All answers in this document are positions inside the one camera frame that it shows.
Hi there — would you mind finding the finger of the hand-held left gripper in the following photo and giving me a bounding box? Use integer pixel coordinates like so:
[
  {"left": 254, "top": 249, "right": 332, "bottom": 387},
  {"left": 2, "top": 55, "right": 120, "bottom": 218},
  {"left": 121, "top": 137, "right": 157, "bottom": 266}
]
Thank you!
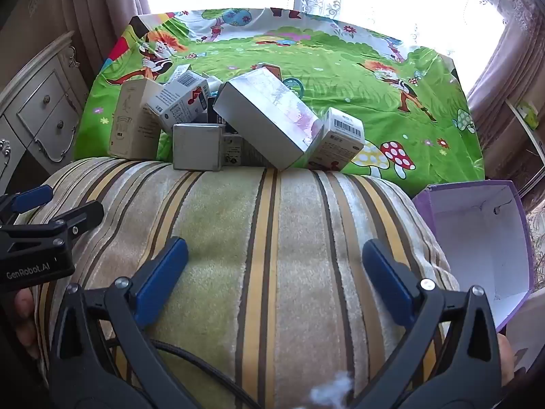
[
  {"left": 0, "top": 184, "right": 54, "bottom": 227},
  {"left": 26, "top": 199, "right": 105, "bottom": 237}
]

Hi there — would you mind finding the white shelf board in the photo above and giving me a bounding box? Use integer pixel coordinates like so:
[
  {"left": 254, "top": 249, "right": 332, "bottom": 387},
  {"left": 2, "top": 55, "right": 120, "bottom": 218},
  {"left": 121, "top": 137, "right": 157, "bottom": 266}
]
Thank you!
[{"left": 504, "top": 98, "right": 545, "bottom": 158}]

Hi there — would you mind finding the white carved dresser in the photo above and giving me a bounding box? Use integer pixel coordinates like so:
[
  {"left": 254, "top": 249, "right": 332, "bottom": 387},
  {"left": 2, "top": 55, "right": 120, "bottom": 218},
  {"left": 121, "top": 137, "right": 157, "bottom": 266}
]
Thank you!
[{"left": 0, "top": 31, "right": 89, "bottom": 194}]

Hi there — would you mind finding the pink curtain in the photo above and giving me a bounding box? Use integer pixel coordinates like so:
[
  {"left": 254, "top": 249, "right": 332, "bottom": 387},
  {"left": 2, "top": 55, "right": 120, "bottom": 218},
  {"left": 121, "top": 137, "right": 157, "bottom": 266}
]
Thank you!
[
  {"left": 26, "top": 0, "right": 154, "bottom": 90},
  {"left": 466, "top": 0, "right": 545, "bottom": 180}
]

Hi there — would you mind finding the green cartoon printed bed sheet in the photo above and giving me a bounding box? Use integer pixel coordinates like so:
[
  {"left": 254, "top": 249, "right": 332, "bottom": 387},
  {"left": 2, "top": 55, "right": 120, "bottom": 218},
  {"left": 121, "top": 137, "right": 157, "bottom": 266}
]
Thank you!
[{"left": 72, "top": 6, "right": 486, "bottom": 197}]

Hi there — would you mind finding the black box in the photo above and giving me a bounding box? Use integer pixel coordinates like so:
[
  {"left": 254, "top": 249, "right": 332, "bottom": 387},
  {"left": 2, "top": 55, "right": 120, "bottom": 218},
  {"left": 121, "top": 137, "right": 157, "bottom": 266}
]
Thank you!
[{"left": 205, "top": 96, "right": 223, "bottom": 125}]

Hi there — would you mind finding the brown box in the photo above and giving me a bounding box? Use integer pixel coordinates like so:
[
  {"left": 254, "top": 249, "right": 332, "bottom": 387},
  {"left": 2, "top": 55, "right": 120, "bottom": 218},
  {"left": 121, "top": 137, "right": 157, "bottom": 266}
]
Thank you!
[{"left": 255, "top": 63, "right": 284, "bottom": 81}]

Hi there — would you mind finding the purple cardboard storage box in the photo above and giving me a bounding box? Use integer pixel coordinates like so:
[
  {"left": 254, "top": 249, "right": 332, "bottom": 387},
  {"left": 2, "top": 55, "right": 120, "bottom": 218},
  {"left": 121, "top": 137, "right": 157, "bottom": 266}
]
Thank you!
[{"left": 411, "top": 179, "right": 535, "bottom": 334}]

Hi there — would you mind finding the striped plush cushion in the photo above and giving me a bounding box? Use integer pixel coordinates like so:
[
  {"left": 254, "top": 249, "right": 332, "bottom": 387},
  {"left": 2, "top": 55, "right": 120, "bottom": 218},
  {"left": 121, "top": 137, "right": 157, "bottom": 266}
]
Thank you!
[{"left": 34, "top": 157, "right": 461, "bottom": 409}]

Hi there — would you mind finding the green packet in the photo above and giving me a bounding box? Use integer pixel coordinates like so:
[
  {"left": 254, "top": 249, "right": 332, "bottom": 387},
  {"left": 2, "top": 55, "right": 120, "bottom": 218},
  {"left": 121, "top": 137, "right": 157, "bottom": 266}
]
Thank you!
[{"left": 517, "top": 102, "right": 542, "bottom": 131}]

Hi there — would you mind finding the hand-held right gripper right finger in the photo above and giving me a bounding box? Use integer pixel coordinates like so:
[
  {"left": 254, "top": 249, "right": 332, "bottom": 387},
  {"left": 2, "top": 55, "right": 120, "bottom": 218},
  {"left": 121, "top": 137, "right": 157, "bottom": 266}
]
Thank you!
[{"left": 361, "top": 239, "right": 503, "bottom": 409}]

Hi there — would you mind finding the white cotton tuft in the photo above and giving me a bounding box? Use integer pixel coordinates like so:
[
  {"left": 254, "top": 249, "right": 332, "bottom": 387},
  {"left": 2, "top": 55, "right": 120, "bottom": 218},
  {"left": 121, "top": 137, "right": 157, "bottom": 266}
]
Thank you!
[{"left": 309, "top": 370, "right": 356, "bottom": 409}]

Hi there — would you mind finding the black cable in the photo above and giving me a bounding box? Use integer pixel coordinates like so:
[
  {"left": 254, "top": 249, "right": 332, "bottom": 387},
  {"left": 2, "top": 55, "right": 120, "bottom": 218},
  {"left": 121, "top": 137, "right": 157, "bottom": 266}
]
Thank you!
[{"left": 149, "top": 341, "right": 260, "bottom": 409}]

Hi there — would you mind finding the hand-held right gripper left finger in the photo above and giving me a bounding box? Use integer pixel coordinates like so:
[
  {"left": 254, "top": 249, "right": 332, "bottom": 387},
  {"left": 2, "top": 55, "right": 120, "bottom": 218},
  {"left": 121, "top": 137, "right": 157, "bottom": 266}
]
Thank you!
[{"left": 49, "top": 236, "right": 201, "bottom": 409}]

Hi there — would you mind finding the large white pink-print box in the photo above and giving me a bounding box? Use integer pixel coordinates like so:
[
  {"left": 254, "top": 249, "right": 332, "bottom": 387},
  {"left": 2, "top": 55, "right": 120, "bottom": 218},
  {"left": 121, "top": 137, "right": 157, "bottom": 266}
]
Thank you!
[{"left": 212, "top": 67, "right": 325, "bottom": 171}]

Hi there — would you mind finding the tall beige box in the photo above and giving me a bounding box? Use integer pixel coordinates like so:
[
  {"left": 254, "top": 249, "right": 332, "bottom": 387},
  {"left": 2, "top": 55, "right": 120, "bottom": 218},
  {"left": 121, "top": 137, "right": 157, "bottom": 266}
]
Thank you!
[{"left": 108, "top": 79, "right": 165, "bottom": 160}]

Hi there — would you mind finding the person's left hand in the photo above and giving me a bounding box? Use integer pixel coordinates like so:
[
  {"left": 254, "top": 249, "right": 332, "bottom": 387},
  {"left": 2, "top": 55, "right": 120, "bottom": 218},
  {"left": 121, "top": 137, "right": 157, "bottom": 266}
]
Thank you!
[{"left": 13, "top": 287, "right": 42, "bottom": 361}]

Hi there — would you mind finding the square grey-white box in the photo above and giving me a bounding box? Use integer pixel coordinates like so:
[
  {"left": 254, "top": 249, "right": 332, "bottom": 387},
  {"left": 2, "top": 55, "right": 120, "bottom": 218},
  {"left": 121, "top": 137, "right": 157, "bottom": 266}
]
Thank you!
[{"left": 172, "top": 123, "right": 226, "bottom": 172}]

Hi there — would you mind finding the white box with red mark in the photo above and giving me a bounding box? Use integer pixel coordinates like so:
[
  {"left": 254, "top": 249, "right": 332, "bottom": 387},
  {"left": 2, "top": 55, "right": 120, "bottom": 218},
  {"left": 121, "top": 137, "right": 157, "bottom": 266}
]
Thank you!
[{"left": 146, "top": 70, "right": 212, "bottom": 132}]

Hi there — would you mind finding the white barcode box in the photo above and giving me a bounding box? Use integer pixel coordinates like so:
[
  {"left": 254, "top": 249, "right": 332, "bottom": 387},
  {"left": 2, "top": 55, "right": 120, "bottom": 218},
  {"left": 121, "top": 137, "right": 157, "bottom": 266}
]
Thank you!
[{"left": 306, "top": 106, "right": 366, "bottom": 174}]

